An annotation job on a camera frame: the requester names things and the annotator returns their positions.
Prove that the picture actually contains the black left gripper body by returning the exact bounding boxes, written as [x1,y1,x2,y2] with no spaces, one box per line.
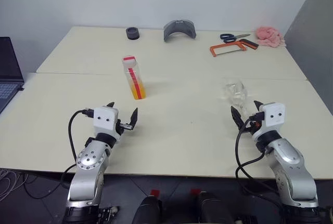
[116,119,132,137]

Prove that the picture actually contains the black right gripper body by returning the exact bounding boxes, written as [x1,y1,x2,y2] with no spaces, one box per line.
[244,118,262,134]

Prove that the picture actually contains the orange juice bottle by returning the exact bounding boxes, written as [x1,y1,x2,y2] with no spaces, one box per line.
[122,56,147,101]

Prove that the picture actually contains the clear wine glass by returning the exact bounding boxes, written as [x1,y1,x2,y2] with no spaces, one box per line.
[222,78,255,117]

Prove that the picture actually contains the orange hacksaw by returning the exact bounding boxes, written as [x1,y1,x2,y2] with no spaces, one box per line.
[209,39,260,58]

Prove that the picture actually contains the pink cloth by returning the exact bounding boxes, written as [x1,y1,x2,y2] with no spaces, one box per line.
[254,25,286,48]

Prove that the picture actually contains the grey partition panel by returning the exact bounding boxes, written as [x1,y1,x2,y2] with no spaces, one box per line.
[283,0,333,117]

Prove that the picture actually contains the dark rounded shape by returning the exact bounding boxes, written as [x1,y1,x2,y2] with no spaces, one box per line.
[194,191,235,224]
[132,194,163,224]

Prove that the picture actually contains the grey curved visor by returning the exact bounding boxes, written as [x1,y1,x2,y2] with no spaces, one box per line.
[163,19,197,43]

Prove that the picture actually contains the dark grey laptop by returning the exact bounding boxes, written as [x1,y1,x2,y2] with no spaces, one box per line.
[0,36,25,114]

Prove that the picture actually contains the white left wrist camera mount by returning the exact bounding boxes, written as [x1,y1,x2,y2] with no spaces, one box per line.
[93,106,123,141]

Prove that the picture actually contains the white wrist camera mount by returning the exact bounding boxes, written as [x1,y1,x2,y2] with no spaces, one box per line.
[251,101,286,141]
[93,106,123,141]

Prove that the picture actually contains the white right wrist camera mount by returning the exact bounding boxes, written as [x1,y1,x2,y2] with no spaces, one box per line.
[251,101,286,141]

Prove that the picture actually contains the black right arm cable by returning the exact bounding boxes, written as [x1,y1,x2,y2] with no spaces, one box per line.
[235,112,284,202]

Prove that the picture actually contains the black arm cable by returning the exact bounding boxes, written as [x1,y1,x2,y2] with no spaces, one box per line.
[60,109,94,189]
[235,112,284,202]

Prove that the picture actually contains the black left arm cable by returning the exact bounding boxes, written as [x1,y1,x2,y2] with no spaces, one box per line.
[60,109,94,189]

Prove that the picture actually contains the blue handled scissors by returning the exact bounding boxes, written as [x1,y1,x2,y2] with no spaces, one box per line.
[220,33,251,44]

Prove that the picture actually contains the thin black floor cable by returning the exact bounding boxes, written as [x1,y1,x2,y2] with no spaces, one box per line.
[24,173,70,200]

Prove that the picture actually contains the white cable bundle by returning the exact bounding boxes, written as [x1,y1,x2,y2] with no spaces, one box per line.
[0,167,27,204]

